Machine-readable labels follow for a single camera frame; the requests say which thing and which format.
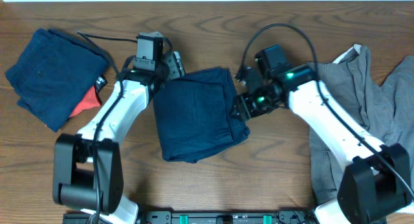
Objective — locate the grey shorts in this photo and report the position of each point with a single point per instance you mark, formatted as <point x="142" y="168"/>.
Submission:
<point x="385" y="111"/>

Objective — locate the folded navy blue shorts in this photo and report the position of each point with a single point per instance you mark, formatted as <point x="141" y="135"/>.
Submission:
<point x="53" y="74"/>

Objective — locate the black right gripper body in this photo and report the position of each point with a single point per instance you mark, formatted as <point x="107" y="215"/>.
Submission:
<point x="261" y="101"/>

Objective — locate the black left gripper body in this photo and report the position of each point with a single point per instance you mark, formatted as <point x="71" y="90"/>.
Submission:
<point x="175" y="70"/>

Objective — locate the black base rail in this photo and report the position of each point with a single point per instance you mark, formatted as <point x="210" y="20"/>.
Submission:
<point x="277" y="217"/>

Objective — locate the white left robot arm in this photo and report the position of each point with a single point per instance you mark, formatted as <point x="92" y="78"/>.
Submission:
<point x="88" y="173"/>

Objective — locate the navy blue shorts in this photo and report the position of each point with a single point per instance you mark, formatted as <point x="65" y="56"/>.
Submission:
<point x="53" y="74"/>
<point x="193" y="116"/>

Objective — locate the orange red folded garment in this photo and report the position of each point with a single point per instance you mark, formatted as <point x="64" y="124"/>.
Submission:
<point x="85" y="102"/>

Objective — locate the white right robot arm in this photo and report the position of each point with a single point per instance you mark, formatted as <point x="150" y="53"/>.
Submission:
<point x="375" y="180"/>

